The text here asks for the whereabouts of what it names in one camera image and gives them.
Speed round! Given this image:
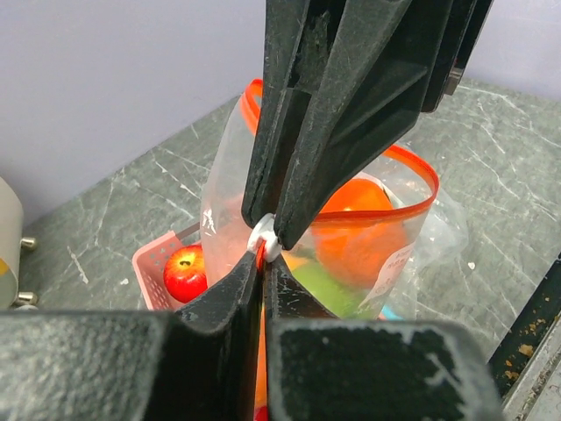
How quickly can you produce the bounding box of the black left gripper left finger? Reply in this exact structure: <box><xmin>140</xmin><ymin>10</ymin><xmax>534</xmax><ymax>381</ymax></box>
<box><xmin>1</xmin><ymin>253</ymin><xmax>263</xmax><ymax>420</ymax></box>

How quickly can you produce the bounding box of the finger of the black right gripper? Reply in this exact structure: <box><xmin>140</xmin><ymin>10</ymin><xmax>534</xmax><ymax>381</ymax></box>
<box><xmin>241</xmin><ymin>1</ymin><xmax>346</xmax><ymax>228</ymax></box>

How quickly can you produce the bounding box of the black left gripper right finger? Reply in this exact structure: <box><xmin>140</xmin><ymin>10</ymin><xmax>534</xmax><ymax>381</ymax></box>
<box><xmin>264</xmin><ymin>260</ymin><xmax>503</xmax><ymax>420</ymax></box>

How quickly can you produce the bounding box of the green apple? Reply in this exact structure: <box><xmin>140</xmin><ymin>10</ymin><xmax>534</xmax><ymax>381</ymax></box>
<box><xmin>292</xmin><ymin>261</ymin><xmax>375</xmax><ymax>319</ymax></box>

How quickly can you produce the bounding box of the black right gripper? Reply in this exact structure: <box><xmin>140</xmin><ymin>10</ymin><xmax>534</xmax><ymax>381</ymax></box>
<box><xmin>274</xmin><ymin>0</ymin><xmax>494</xmax><ymax>249</ymax></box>

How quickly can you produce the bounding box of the clear bag orange zipper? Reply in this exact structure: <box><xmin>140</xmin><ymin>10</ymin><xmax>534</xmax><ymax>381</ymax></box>
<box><xmin>200</xmin><ymin>78</ymin><xmax>470</xmax><ymax>421</ymax></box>

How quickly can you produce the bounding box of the aluminium rail frame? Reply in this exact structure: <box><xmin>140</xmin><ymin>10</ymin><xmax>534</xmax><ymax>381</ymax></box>
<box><xmin>488</xmin><ymin>259</ymin><xmax>560</xmax><ymax>420</ymax></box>

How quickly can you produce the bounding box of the clear bag blue zipper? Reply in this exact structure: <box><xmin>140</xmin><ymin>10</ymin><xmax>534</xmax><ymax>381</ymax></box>
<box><xmin>379</xmin><ymin>305</ymin><xmax>401</xmax><ymax>321</ymax></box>

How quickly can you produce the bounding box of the beige cylinder orange face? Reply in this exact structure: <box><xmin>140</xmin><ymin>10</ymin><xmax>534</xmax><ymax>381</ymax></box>
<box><xmin>1</xmin><ymin>179</ymin><xmax>39</xmax><ymax>310</ymax></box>

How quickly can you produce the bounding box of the orange persimmon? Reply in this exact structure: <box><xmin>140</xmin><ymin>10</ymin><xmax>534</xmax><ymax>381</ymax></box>
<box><xmin>311</xmin><ymin>178</ymin><xmax>408</xmax><ymax>289</ymax></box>

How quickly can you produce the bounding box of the pink perforated plastic basket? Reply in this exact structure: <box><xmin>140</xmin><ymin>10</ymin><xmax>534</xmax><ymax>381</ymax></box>
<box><xmin>131</xmin><ymin>223</ymin><xmax>200</xmax><ymax>310</ymax></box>

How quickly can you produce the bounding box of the red striped apple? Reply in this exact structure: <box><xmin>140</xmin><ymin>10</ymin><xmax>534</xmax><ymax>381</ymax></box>
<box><xmin>163</xmin><ymin>244</ymin><xmax>208</xmax><ymax>303</ymax></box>

